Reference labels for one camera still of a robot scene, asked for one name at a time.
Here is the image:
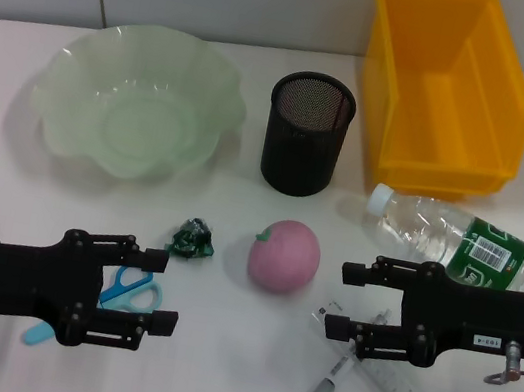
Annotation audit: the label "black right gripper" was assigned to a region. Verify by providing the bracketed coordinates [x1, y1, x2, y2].
[318, 244, 524, 389]

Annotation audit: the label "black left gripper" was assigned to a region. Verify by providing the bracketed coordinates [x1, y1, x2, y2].
[0, 212, 192, 365]

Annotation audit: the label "green plastic wrapper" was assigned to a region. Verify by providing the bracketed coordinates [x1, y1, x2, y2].
[163, 212, 221, 263]

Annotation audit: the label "pink toy peach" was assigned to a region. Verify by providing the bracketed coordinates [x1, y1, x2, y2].
[243, 213, 328, 302]

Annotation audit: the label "clear green-label water bottle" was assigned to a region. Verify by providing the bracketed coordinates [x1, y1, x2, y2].
[354, 181, 524, 295]

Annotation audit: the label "blue scissors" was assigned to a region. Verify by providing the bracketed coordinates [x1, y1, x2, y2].
[21, 250, 168, 368]

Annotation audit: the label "black mesh pen cup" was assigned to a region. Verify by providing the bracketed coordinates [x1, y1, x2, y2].
[253, 65, 362, 205]

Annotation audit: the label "pale green glass fruit plate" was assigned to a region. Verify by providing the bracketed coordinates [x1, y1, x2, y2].
[18, 5, 260, 201]

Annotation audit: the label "yellow plastic bin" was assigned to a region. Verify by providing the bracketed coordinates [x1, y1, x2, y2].
[340, 0, 524, 215]

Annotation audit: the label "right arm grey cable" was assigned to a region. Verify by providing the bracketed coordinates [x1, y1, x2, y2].
[482, 336, 524, 391]

